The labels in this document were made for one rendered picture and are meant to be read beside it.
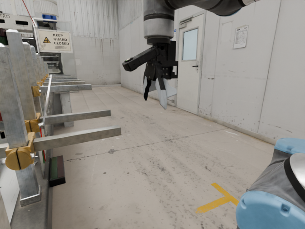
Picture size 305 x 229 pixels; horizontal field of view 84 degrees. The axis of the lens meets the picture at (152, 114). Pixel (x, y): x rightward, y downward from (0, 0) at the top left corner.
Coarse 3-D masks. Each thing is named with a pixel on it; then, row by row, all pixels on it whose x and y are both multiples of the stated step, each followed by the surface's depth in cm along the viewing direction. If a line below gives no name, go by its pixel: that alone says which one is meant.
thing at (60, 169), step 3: (60, 156) 71; (60, 159) 68; (60, 162) 66; (60, 165) 64; (60, 168) 62; (63, 168) 63; (60, 171) 61; (63, 171) 61; (60, 174) 59; (63, 174) 59
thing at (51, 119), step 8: (80, 112) 77; (88, 112) 77; (96, 112) 79; (104, 112) 81; (40, 120) 69; (48, 120) 70; (56, 120) 72; (64, 120) 73; (72, 120) 75; (0, 128) 63
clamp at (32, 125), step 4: (40, 116) 73; (28, 120) 62; (32, 120) 63; (36, 120) 64; (28, 124) 61; (32, 124) 62; (36, 124) 62; (28, 128) 61; (32, 128) 62; (36, 128) 63; (28, 132) 62; (36, 132) 63
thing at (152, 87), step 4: (144, 80) 58; (148, 80) 57; (144, 84) 59; (148, 84) 57; (152, 84) 60; (144, 88) 59; (148, 88) 59; (152, 88) 61; (144, 92) 60; (144, 96) 61
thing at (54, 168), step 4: (52, 160) 68; (56, 160) 68; (52, 164) 65; (56, 164) 65; (52, 168) 62; (56, 168) 62; (52, 172) 60; (56, 172) 60; (52, 176) 58; (56, 176) 58
